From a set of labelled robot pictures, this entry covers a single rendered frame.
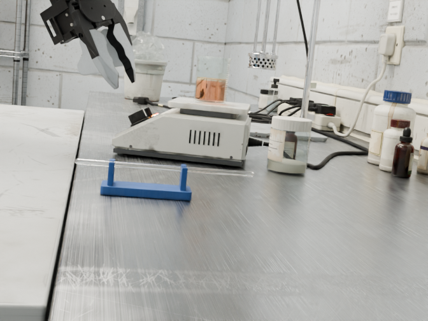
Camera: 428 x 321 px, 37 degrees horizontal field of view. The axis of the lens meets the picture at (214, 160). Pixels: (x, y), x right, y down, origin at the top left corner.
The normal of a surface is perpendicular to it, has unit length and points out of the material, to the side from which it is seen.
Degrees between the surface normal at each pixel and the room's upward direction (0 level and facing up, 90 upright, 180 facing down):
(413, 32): 90
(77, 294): 0
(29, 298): 0
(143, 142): 90
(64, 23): 103
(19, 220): 0
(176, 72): 90
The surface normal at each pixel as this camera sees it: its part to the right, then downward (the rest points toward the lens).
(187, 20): 0.18, 0.18
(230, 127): -0.10, 0.15
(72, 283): 0.10, -0.98
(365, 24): -0.98, -0.07
